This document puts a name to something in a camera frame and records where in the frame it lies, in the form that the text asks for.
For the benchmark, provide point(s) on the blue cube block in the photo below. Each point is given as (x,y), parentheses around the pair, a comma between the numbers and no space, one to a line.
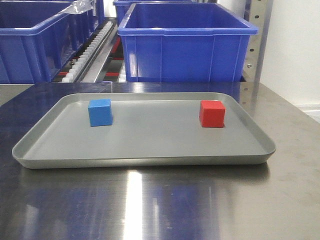
(100,112)

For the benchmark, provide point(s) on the clear plastic sheet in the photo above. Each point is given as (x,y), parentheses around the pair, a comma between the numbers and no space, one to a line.
(78,7)

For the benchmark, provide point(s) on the white roller track rail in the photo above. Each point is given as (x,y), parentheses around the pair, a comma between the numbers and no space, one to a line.
(82,65)

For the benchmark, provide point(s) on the blue plastic bin right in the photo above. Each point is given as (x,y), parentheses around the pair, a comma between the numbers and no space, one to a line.
(184,42)

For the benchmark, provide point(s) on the blue plastic bin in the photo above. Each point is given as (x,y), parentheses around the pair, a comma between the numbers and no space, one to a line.
(37,41)
(184,42)

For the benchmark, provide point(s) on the blue bin behind right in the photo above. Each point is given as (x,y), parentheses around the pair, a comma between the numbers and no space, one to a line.
(122,6)

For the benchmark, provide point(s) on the red cube block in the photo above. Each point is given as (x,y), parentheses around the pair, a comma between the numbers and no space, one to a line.
(212,114)

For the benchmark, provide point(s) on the blue plastic bin left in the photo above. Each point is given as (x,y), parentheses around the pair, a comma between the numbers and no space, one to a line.
(37,41)

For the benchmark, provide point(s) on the perforated steel shelf upright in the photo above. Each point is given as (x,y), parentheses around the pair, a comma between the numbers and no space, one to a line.
(257,12)

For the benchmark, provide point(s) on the grey metal tray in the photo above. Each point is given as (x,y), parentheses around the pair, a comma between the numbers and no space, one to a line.
(149,129)

